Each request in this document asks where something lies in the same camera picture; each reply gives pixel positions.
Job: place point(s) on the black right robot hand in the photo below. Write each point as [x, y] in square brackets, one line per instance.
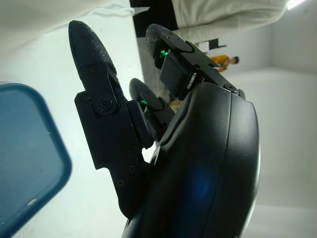
[210, 161]

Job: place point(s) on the person in white jacket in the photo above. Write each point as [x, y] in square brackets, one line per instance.
[223, 15]

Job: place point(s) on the person in yellow jacket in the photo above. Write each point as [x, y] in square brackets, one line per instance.
[223, 63]

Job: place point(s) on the blue oblong tray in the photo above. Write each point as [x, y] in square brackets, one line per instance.
[27, 153]

